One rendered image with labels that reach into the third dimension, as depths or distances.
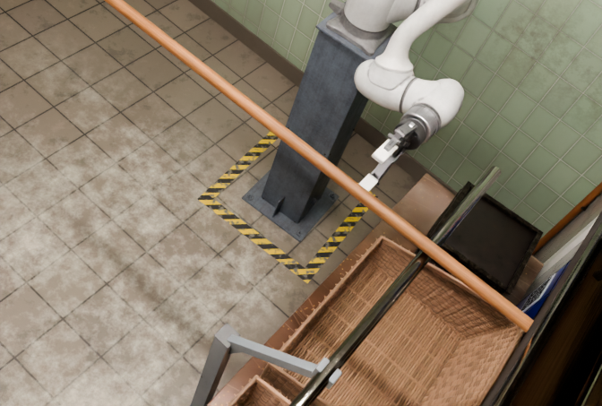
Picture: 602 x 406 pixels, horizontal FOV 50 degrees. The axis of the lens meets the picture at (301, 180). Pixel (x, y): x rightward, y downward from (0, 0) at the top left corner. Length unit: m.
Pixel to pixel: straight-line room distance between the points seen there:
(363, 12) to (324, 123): 0.48
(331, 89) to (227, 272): 0.88
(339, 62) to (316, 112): 0.26
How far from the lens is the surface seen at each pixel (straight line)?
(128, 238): 2.67
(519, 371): 1.10
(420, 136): 1.60
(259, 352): 1.41
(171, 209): 2.76
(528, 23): 2.53
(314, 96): 2.28
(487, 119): 2.79
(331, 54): 2.13
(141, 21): 1.68
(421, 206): 2.32
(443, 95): 1.69
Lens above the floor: 2.33
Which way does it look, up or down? 52 degrees down
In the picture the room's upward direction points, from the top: 23 degrees clockwise
